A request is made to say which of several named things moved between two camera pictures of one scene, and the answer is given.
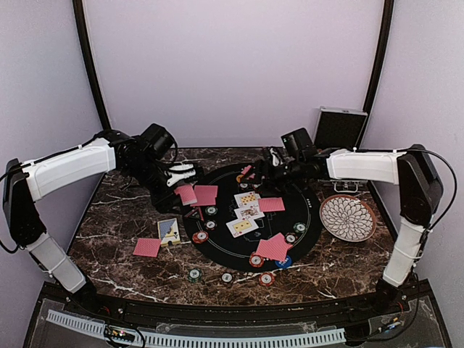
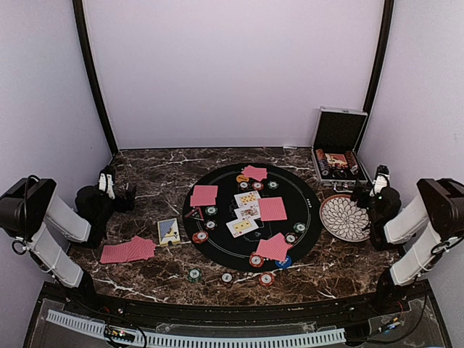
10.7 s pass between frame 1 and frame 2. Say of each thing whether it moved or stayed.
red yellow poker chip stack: stayed
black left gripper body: moved
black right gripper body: moved
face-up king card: stayed
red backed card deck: moved
